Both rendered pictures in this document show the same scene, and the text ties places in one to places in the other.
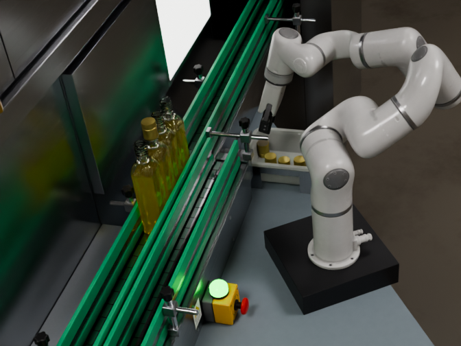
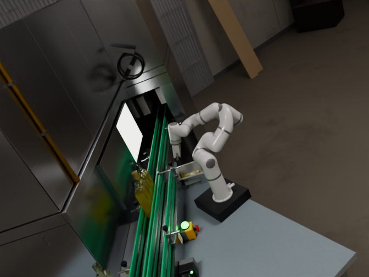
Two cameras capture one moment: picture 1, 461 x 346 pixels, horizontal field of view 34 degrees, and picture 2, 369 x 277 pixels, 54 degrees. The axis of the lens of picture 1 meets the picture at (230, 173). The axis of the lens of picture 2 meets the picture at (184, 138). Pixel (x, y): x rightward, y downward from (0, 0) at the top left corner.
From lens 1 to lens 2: 0.44 m
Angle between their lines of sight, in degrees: 14
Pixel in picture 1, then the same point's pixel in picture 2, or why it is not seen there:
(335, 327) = (235, 221)
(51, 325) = not seen: hidden behind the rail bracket
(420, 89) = (225, 119)
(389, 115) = (219, 132)
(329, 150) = (203, 154)
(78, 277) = (128, 243)
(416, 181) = (249, 173)
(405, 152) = (241, 165)
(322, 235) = (215, 188)
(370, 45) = (203, 114)
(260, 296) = (202, 224)
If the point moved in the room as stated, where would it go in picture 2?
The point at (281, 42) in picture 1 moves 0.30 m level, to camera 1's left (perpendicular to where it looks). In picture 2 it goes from (172, 127) to (130, 150)
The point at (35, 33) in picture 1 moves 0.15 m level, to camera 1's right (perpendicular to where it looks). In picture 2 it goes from (81, 151) to (107, 138)
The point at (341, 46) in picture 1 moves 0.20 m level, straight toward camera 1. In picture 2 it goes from (194, 121) to (200, 133)
